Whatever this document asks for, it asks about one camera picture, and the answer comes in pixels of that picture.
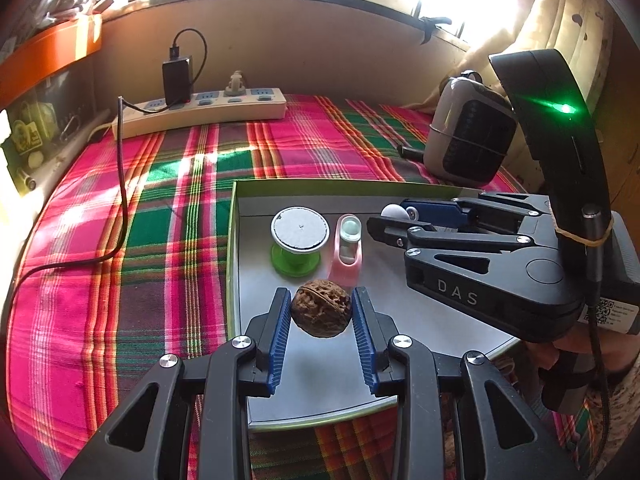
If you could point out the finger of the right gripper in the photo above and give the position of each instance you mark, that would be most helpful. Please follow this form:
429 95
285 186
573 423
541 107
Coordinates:
406 235
488 211

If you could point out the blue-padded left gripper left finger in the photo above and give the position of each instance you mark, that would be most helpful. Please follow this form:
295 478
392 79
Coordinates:
269 331

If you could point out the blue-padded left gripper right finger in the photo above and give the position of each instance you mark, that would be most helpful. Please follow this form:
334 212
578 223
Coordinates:
373 331

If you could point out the small white round knob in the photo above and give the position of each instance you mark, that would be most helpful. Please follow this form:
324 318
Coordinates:
395 211

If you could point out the brown walnut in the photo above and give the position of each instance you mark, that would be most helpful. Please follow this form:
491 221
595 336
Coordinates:
321 308

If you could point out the pink clip with green lens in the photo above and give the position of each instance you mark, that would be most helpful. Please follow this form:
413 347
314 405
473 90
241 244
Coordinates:
346 260

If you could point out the green spool with white top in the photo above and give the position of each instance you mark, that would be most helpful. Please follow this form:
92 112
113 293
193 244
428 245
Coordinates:
298 235

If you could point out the grey portable fan heater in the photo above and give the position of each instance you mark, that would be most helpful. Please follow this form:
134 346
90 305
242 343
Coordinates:
470 133

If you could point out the open green cardboard box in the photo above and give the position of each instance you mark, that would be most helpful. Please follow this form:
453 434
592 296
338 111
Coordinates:
322 380

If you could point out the black tracker with green light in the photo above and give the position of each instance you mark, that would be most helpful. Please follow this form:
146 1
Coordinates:
560 134

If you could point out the plaid bedspread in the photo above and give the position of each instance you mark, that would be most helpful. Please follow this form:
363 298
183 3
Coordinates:
128 259

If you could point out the cream heart-print curtain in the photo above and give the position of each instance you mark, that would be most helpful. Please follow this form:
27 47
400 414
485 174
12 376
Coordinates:
581 30

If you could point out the small beige plug figure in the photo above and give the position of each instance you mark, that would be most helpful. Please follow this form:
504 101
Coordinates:
236 85

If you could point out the beige power strip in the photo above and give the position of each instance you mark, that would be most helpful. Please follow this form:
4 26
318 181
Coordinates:
210 107

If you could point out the black charger adapter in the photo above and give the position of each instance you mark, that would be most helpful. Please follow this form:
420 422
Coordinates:
177 80

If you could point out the orange shelf tray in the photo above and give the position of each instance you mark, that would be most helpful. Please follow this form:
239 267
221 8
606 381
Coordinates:
48 53

